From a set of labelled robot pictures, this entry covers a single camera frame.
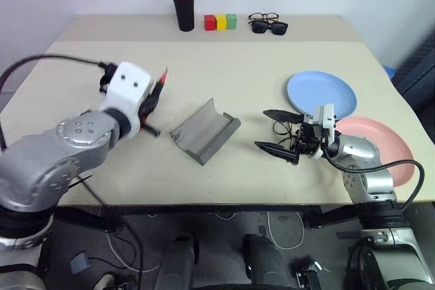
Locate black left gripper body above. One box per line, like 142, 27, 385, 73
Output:
137, 82, 161, 124

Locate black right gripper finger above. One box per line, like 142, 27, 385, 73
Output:
263, 109, 304, 124
254, 140, 300, 166

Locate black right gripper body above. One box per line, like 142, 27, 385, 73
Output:
289, 114, 330, 166

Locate grey glasses case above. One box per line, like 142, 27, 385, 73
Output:
169, 98, 242, 167

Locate pink plate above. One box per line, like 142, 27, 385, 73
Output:
334, 116, 416, 189

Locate black cup full of markers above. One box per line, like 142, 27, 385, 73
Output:
173, 0, 196, 32

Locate blue plate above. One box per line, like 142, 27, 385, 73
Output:
286, 71, 358, 122

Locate black sunglasses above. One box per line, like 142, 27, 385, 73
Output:
250, 20, 290, 36

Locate dark rounded shape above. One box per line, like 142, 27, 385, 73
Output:
156, 234, 200, 290
244, 234, 293, 290

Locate dark ribbed object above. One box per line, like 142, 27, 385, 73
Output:
390, 28, 435, 111

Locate black clamp with white tag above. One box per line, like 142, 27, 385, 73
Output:
295, 259, 322, 290

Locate small grey floor box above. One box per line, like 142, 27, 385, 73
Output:
70, 251, 92, 274

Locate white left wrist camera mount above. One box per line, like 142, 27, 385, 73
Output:
101, 61, 153, 133

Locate white looped floor cable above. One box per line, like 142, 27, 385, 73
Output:
266, 211, 305, 249

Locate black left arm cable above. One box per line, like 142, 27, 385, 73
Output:
0, 54, 116, 153

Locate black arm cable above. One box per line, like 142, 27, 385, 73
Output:
0, 54, 116, 153
321, 145, 426, 213

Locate black table frame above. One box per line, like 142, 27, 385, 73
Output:
50, 203, 361, 233

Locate brown frame clear glasses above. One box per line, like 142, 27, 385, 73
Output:
247, 12, 280, 24

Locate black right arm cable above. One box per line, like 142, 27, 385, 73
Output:
321, 145, 426, 213

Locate thin white floor cable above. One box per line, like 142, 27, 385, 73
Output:
105, 232, 160, 272

